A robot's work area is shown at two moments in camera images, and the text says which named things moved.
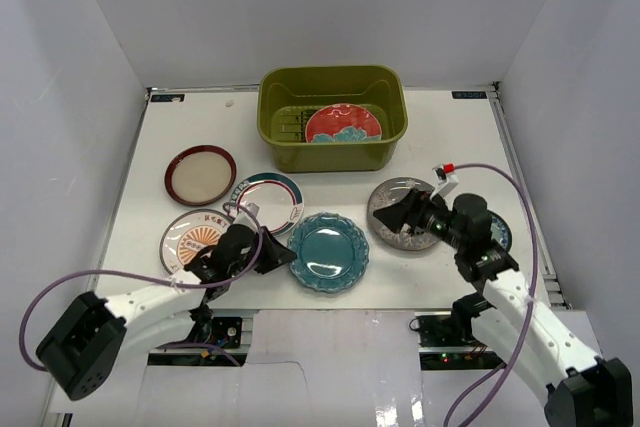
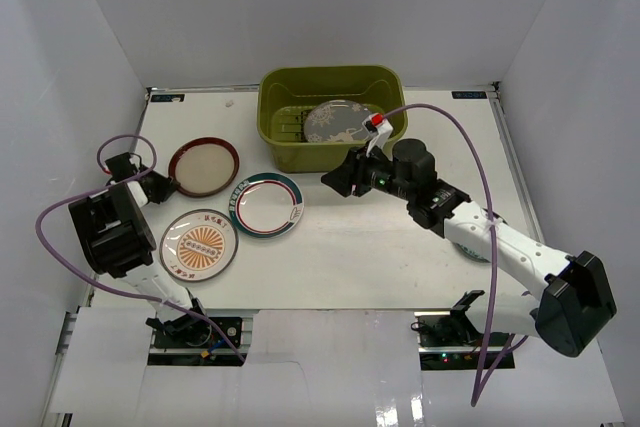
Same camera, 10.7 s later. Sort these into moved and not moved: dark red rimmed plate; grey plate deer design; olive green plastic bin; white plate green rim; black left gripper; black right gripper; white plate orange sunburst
Moved: black left gripper; black right gripper; dark red rimmed plate; grey plate deer design
Not moved: olive green plastic bin; white plate green rim; white plate orange sunburst
